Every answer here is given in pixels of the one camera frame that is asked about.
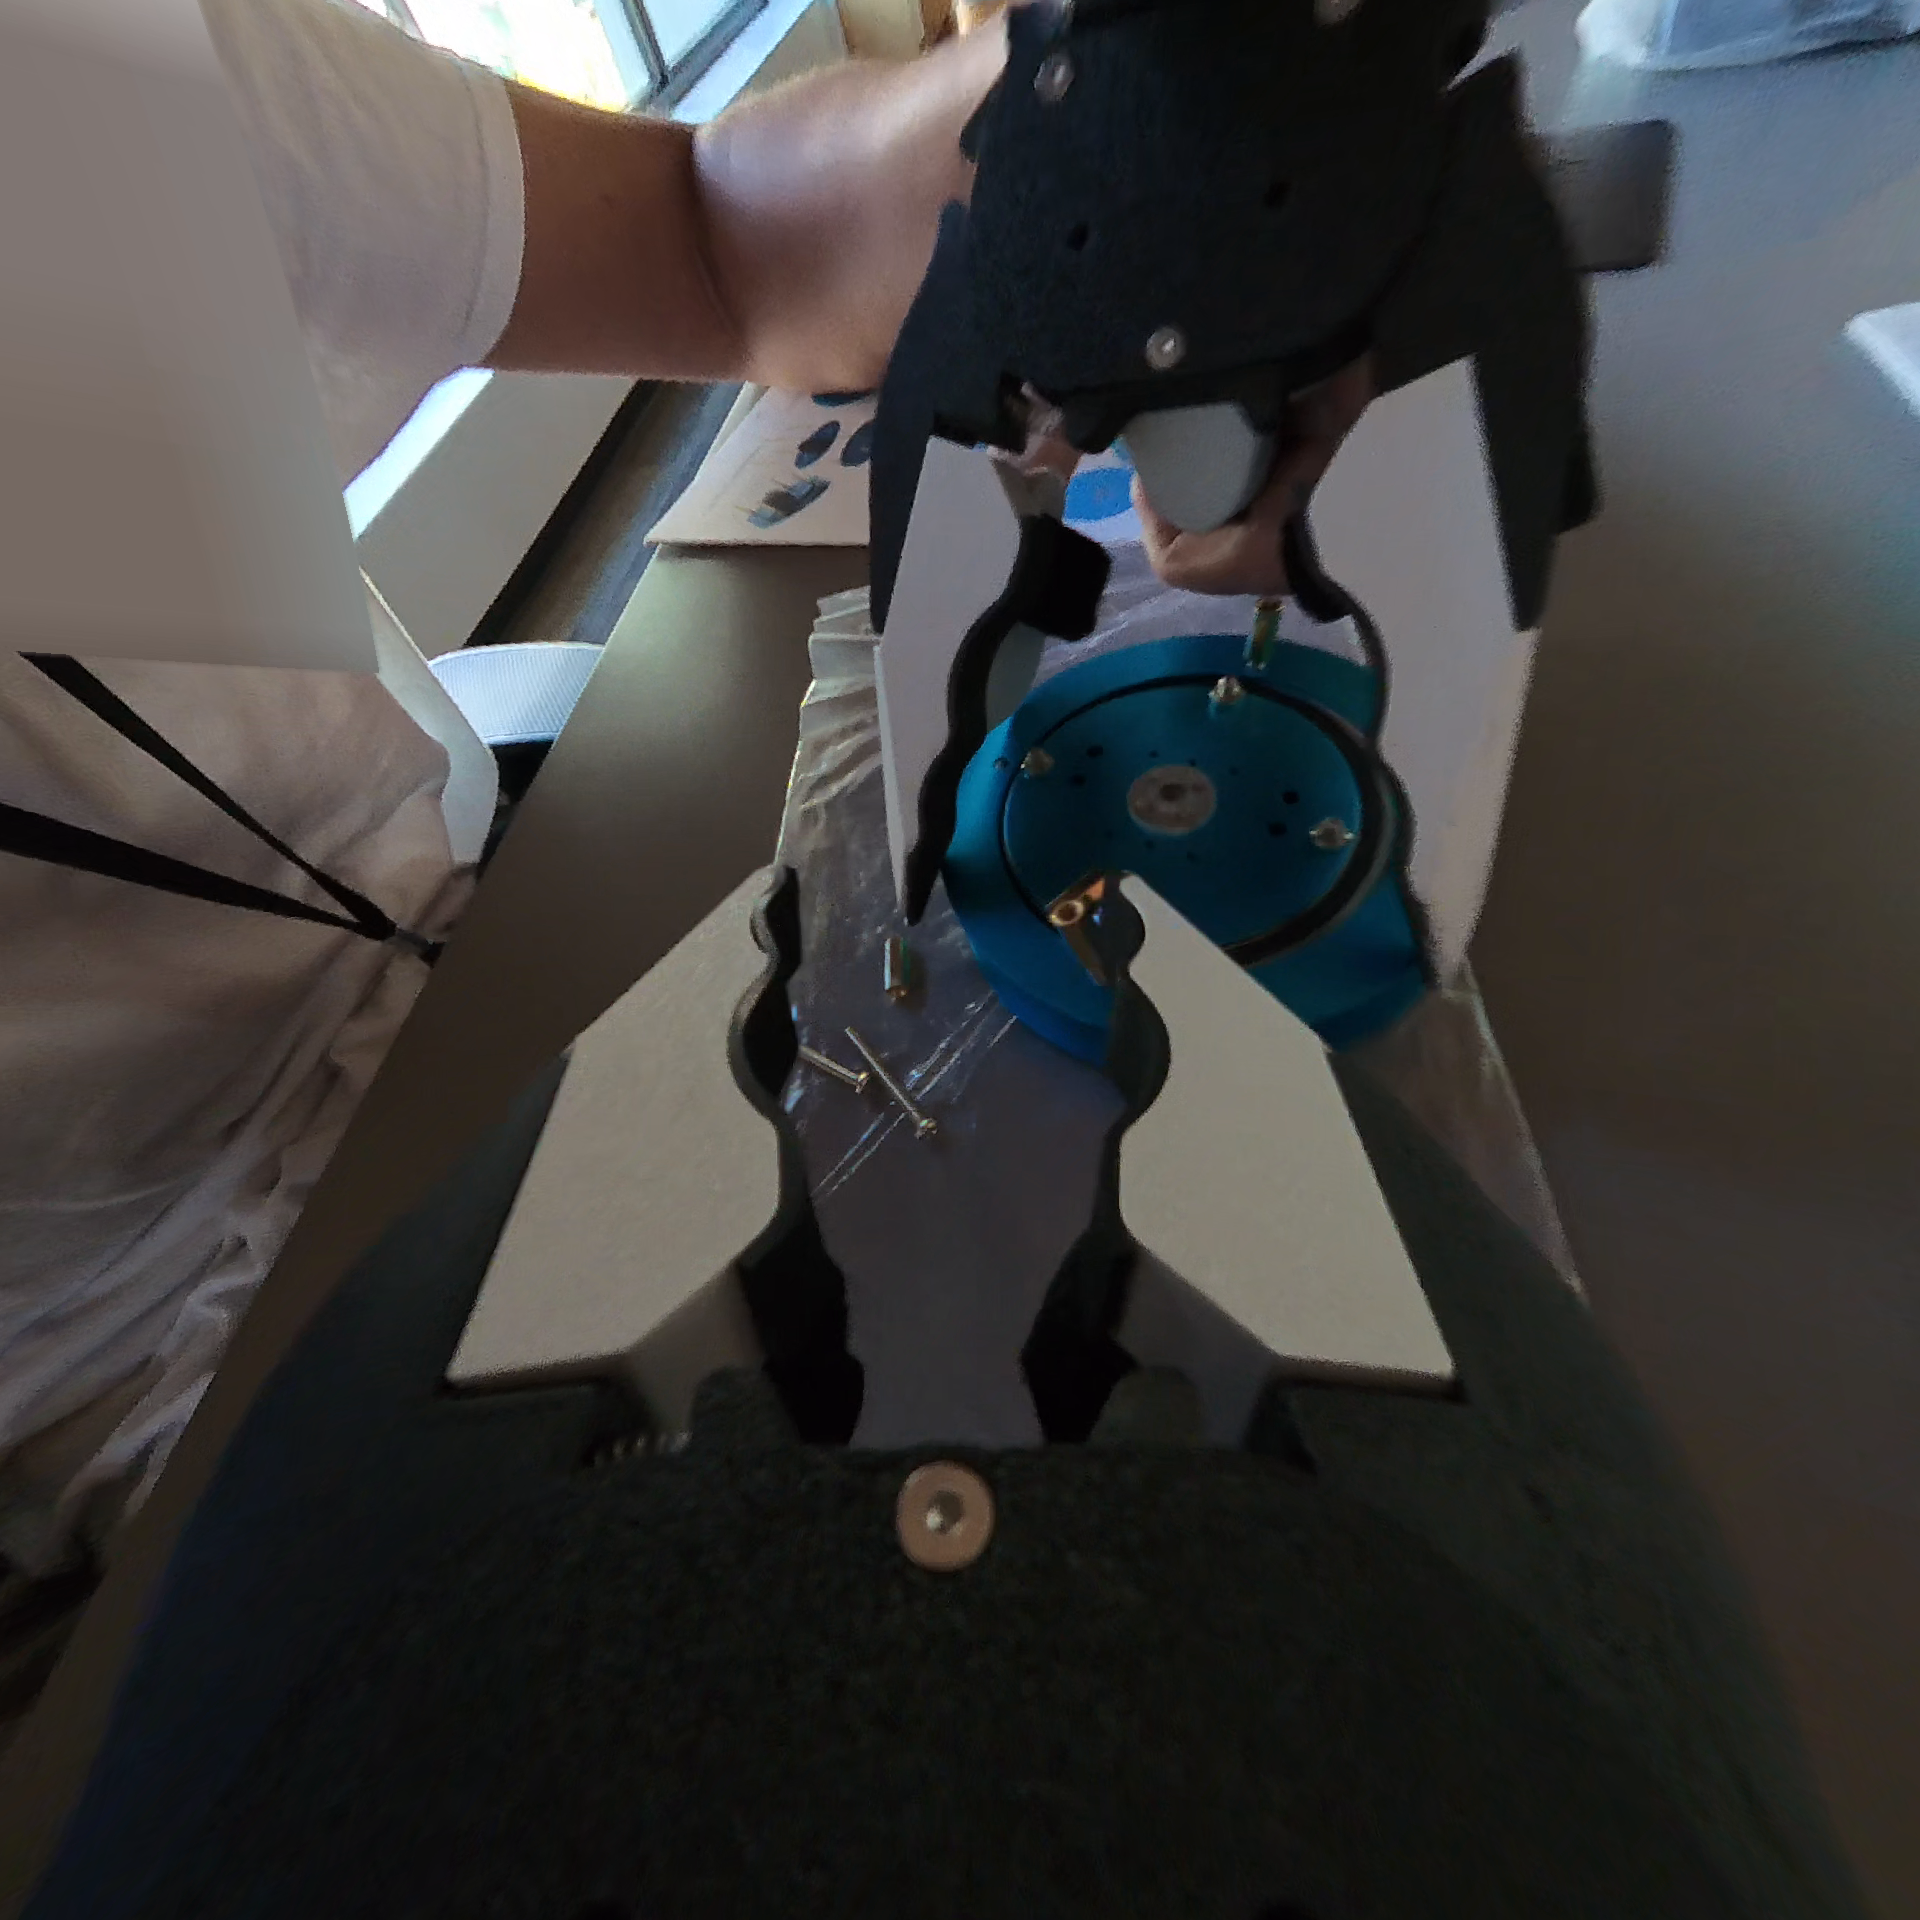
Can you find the grey desk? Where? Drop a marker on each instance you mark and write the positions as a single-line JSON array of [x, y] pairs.
[[1650, 749]]

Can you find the clear plastic bag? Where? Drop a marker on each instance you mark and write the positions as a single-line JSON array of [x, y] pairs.
[[960, 1094]]

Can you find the person's left hand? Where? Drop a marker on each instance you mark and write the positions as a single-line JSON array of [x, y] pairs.
[[1222, 563]]

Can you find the person's left forearm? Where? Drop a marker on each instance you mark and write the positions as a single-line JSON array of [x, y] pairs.
[[826, 226]]

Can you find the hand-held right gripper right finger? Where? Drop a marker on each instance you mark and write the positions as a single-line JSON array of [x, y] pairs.
[[1274, 1202]]

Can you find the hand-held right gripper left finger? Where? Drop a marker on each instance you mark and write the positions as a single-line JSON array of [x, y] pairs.
[[632, 1202]]

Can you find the white assembly guide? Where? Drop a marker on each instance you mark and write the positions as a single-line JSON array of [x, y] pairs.
[[777, 482]]

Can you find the clear bag with grey block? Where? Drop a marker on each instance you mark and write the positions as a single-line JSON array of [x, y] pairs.
[[1771, 30]]

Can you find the brass standoff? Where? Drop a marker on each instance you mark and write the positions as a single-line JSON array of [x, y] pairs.
[[1266, 628], [902, 966], [1072, 915]]

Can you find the blue round rotating base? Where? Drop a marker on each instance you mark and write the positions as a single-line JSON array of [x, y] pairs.
[[1257, 766]]

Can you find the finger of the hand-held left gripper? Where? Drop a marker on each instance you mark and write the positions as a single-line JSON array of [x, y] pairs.
[[1453, 632], [922, 599]]

